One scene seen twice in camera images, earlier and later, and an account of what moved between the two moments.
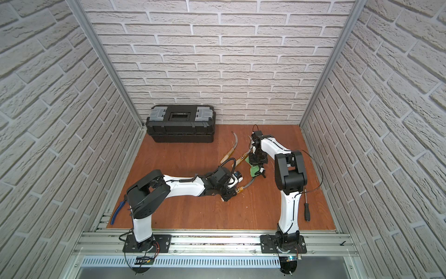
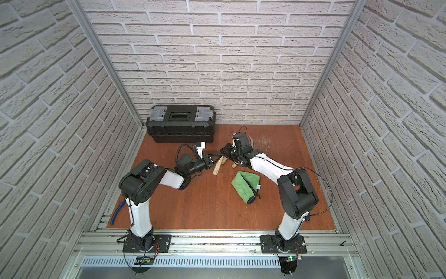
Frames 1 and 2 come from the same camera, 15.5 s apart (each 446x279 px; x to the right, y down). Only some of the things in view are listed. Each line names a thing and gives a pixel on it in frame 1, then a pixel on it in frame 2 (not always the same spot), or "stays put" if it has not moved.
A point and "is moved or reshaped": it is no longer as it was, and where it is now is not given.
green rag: (254, 168) is moved or reshaped
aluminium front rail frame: (215, 245) stays put
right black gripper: (254, 162) -> (226, 152)
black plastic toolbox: (177, 123) stays put
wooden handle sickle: (241, 189) -> (215, 172)
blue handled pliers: (119, 207) stays put
